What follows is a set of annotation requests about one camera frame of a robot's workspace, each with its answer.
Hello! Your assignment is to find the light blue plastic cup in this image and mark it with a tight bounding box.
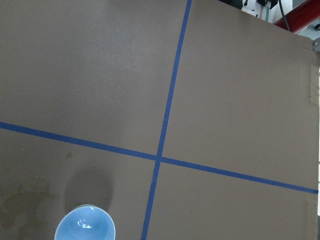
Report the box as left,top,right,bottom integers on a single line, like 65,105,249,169
54,204,116,240

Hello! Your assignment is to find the red pipe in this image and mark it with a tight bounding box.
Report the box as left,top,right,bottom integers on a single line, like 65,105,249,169
273,0,320,33

